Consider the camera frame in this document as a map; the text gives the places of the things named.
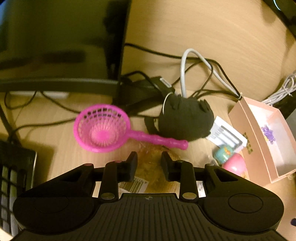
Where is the round bun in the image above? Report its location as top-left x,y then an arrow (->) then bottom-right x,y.
118,141 -> 206,197

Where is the pink and teal bird toy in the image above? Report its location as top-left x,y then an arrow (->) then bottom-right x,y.
214,145 -> 247,176

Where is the pink plastic toy strainer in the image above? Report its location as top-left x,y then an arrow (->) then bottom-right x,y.
73,104 -> 189,153

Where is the purple bead trinket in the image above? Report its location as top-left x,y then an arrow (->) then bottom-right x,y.
261,125 -> 276,145

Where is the black plush toy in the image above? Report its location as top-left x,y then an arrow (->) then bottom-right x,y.
144,93 -> 215,142

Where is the white battery charger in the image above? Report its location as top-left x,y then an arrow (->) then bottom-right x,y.
206,116 -> 247,153

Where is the black power adapter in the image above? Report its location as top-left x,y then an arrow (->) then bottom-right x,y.
118,76 -> 175,105

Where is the pink cardboard box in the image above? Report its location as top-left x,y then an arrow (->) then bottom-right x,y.
228,97 -> 295,186

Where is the black keyboard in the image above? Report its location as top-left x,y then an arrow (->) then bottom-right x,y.
1,141 -> 37,237

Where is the white power strip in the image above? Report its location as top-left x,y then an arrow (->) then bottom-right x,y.
9,91 -> 70,99

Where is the black computer monitor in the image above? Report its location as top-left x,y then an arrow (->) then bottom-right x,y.
1,1 -> 131,97

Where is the white thick cable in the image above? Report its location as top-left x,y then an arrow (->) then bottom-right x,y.
180,48 -> 242,100

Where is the black cable loop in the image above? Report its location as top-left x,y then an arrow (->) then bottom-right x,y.
123,43 -> 241,100

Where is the coiled white cable bundle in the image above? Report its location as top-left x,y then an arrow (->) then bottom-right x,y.
261,71 -> 296,106

